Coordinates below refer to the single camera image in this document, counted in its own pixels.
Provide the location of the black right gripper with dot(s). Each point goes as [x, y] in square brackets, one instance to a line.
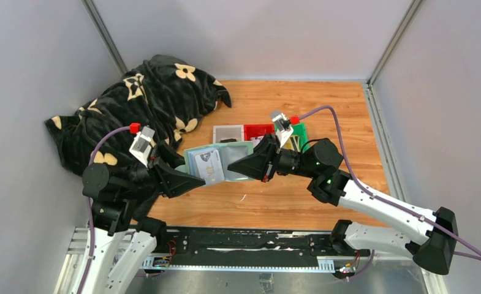
[263, 162]

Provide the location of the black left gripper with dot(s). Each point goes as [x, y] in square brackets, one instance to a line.
[171, 182]

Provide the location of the teal leather card holder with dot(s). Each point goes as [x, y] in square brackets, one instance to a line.
[229, 153]

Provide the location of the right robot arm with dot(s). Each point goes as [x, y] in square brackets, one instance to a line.
[425, 236]

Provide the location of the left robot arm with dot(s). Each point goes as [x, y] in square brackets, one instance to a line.
[120, 237]

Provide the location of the gold cards in green bin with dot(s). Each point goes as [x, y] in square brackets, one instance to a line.
[293, 143]

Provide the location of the silver patterned card in holder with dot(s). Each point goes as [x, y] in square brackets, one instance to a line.
[209, 166]

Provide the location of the red plastic bin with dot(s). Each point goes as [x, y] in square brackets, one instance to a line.
[255, 132]

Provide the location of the green plastic bin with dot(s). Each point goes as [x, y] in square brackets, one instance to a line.
[301, 131]

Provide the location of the white plastic bin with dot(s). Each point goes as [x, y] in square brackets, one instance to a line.
[228, 132]

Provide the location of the black floral fleece blanket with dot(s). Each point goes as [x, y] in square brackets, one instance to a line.
[164, 93]

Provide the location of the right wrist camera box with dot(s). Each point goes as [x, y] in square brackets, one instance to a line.
[283, 126]

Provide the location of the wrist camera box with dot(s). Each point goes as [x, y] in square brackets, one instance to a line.
[283, 126]
[141, 147]

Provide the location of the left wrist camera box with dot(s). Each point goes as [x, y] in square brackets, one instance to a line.
[141, 147]

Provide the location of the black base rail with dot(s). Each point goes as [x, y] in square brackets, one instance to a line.
[248, 249]

